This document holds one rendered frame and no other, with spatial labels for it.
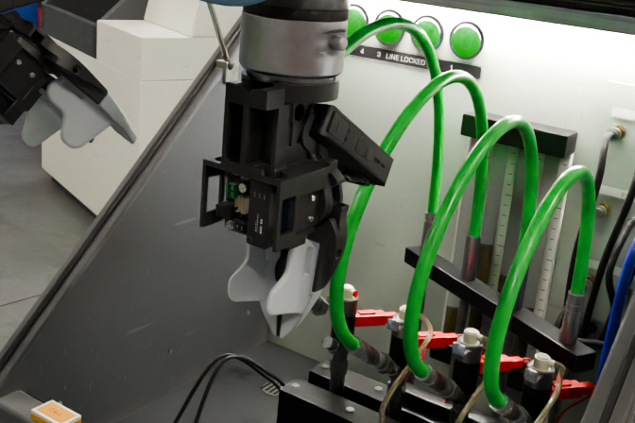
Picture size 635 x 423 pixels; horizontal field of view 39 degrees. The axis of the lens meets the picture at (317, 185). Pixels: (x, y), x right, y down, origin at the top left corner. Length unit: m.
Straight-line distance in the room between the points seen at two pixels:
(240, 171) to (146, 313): 0.67
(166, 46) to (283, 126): 3.17
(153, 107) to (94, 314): 2.65
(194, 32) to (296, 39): 3.22
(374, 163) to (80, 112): 0.27
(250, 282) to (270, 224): 0.09
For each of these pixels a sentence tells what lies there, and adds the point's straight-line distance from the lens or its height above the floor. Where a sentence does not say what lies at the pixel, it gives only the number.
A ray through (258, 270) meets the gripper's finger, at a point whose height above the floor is 1.26.
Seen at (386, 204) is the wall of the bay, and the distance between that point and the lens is 1.33.
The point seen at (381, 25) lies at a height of 1.42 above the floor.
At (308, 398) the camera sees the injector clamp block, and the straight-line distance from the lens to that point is 1.08.
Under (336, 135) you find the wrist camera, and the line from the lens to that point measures 0.66.
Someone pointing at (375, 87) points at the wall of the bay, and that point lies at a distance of 1.31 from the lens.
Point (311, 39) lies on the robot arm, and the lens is 0.61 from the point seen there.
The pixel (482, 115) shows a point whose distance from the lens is 1.06.
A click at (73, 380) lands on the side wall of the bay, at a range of 1.22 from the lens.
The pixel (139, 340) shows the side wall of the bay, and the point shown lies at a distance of 1.28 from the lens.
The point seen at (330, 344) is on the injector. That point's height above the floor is 1.05.
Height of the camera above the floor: 1.53
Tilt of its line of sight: 17 degrees down
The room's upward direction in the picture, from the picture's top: 5 degrees clockwise
